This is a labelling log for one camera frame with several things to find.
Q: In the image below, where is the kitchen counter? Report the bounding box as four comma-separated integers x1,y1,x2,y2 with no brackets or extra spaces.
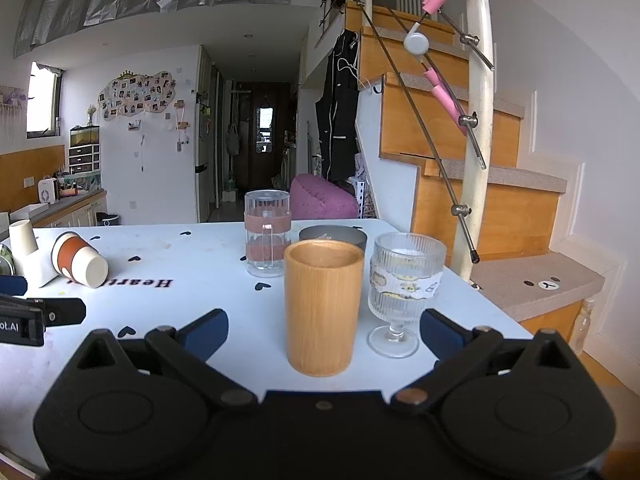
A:
0,189,109,231

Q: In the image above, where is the wooden cup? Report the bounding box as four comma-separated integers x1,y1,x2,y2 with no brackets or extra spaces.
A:
284,239,365,377

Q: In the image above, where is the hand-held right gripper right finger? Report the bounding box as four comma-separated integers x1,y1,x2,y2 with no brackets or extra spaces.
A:
391,309,577,416

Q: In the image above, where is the white small appliance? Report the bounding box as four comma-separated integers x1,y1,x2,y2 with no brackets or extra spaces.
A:
37,177,60,205

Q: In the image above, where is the dark drawer unit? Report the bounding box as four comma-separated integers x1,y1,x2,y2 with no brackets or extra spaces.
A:
68,144,102,175

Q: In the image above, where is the photo collage wall board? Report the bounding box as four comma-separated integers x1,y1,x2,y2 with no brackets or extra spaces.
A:
97,70,177,121

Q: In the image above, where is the dark door with mirror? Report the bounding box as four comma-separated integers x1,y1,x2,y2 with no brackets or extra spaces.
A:
248,82,293,188

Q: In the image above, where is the white round disc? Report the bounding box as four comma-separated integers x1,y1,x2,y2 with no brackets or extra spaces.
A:
404,31,431,55

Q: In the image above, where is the bear face stair mat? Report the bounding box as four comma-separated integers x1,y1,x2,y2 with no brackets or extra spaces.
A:
469,252,607,322

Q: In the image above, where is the ribbed glass goblet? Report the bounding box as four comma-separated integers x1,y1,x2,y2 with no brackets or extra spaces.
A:
367,232,447,359

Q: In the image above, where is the glass cup with pink sleeve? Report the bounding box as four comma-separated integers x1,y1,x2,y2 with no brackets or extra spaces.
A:
243,189,292,279

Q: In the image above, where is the wooden staircase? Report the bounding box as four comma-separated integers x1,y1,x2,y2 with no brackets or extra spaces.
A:
345,1,628,356

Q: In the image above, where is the grey round bowl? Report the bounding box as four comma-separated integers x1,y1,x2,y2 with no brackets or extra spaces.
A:
298,225,369,252

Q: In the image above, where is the window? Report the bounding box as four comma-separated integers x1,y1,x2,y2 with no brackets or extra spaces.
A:
26,61,64,140

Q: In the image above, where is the purple beanbag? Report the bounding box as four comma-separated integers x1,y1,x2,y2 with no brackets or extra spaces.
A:
289,173,360,220

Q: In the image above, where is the fish tank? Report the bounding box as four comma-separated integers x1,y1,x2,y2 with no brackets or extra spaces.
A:
69,125,101,147

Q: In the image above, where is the black hanging coat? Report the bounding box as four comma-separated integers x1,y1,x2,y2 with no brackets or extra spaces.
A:
314,29,360,184

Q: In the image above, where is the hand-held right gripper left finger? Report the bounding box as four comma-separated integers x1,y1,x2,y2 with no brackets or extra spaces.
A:
65,309,260,415

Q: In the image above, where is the brown and white paper cup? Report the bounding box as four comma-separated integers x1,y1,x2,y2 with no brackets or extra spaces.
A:
51,231,109,289

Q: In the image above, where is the clear plastic bottle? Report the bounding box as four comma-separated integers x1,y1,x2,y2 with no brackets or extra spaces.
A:
572,299,599,357

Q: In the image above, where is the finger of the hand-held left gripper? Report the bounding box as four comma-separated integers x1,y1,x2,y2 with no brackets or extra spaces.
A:
27,297,87,327
0,275,29,297

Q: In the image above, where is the white railing post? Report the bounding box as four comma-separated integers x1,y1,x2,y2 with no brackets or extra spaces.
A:
461,0,497,282

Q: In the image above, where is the white heart print tablecloth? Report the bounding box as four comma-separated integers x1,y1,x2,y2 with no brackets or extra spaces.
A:
0,218,535,476

